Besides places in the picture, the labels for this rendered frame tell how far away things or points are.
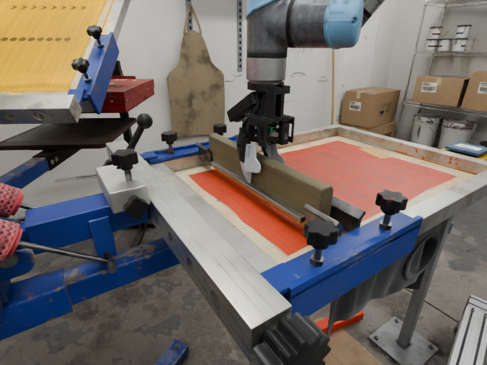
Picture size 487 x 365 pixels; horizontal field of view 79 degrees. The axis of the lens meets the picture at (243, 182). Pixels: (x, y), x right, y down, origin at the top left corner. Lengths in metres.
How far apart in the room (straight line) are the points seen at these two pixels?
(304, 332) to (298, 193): 0.30
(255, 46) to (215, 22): 2.29
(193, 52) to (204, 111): 0.49
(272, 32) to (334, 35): 0.10
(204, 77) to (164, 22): 0.50
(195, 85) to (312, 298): 2.42
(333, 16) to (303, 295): 0.41
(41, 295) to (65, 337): 1.24
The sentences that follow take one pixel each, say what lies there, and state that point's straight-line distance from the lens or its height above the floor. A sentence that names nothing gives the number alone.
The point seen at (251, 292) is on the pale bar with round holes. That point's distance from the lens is 0.32.
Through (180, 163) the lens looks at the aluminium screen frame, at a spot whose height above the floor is 0.98.
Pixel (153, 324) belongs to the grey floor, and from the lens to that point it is 1.71.
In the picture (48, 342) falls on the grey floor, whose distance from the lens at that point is 1.84.
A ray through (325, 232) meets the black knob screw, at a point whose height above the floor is 1.06.
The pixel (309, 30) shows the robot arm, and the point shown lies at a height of 1.30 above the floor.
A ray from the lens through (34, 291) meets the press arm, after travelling 0.60.
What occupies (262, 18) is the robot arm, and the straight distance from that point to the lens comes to 0.56.
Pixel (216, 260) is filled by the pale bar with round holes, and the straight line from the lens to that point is 0.36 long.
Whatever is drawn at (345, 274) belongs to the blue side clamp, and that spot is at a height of 0.98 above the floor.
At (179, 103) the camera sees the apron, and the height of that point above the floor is 0.84.
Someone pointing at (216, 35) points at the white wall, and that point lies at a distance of 2.84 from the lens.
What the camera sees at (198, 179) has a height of 0.96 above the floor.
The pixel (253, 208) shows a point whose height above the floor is 0.96.
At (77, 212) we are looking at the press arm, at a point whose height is 1.04.
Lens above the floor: 1.27
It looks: 25 degrees down
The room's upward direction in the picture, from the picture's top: straight up
